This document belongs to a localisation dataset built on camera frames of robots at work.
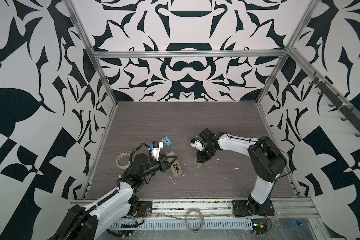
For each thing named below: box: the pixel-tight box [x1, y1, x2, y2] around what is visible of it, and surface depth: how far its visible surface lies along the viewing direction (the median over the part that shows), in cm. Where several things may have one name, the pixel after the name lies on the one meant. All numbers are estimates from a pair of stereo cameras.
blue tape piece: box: [290, 219, 302, 227], surface depth 72 cm
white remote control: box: [165, 151, 183, 178], surface depth 78 cm
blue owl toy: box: [160, 135, 173, 147], surface depth 98 cm
